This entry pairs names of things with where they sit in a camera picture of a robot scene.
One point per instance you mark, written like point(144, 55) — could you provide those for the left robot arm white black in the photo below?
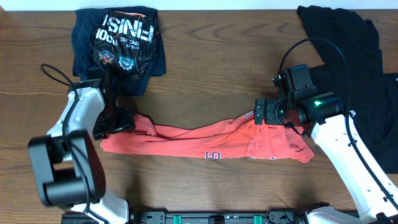
point(67, 170)

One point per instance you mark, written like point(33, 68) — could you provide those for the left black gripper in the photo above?
point(127, 122)

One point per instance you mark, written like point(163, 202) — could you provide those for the black garment pile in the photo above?
point(349, 48)

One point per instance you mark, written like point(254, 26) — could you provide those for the red-orange t-shirt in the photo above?
point(226, 139)

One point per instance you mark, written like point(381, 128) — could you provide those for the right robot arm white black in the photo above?
point(324, 120)

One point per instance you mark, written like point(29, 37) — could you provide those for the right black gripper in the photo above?
point(270, 117)

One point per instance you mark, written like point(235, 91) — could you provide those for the folded navy printed t-shirt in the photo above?
point(122, 42)

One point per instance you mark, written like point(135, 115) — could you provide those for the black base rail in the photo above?
point(202, 217)

